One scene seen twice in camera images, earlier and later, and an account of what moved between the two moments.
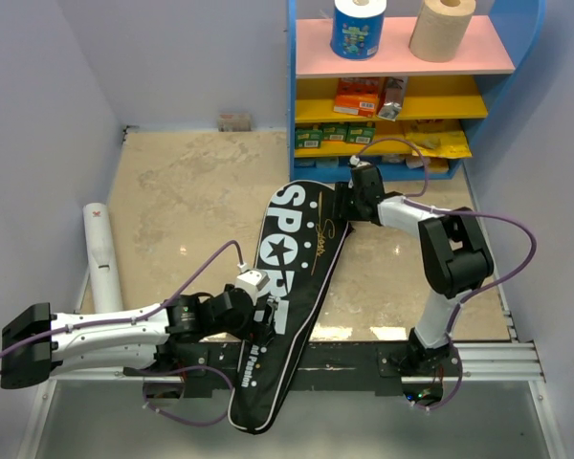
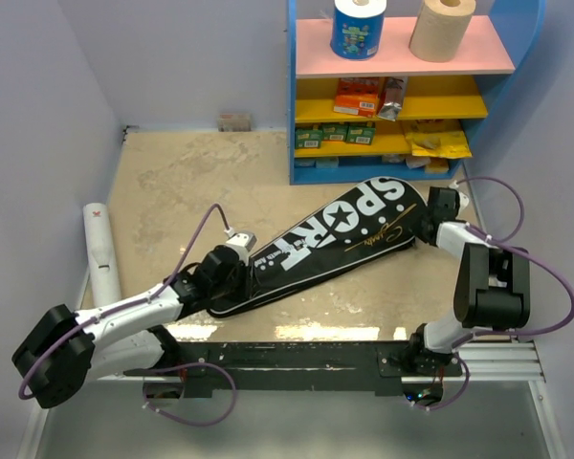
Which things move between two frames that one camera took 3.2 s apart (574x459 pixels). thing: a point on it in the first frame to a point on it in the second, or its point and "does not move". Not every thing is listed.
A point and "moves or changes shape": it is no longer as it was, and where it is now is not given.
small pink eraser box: x=234 y=122 does not move
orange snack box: x=357 y=97 does not move
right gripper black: x=342 y=190 to x=422 y=236
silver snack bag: x=395 y=96 does not move
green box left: x=308 y=139 does not move
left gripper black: x=256 y=331 to x=244 y=287
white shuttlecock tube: x=107 y=289 does not move
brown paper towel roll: x=440 y=28 does not move
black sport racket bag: x=300 y=242 moves or changes shape
